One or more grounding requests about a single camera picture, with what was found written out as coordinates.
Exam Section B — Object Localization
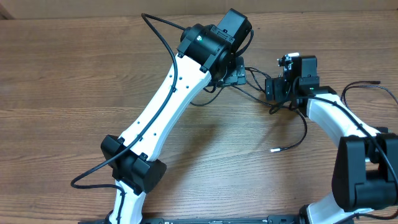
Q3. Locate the thin black USB cable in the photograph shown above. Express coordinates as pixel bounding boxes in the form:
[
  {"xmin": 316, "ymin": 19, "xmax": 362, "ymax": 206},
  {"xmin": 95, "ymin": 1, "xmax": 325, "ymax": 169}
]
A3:
[{"xmin": 231, "ymin": 85, "xmax": 308, "ymax": 153}]

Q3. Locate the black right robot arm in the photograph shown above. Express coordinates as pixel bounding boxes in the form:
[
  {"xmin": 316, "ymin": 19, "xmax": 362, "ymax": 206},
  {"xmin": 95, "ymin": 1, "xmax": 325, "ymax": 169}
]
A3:
[{"xmin": 264, "ymin": 53, "xmax": 397, "ymax": 223}]

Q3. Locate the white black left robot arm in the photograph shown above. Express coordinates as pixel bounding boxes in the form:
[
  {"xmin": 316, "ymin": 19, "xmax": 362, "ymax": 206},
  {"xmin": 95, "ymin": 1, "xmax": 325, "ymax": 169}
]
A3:
[{"xmin": 101, "ymin": 9, "xmax": 254, "ymax": 223}]

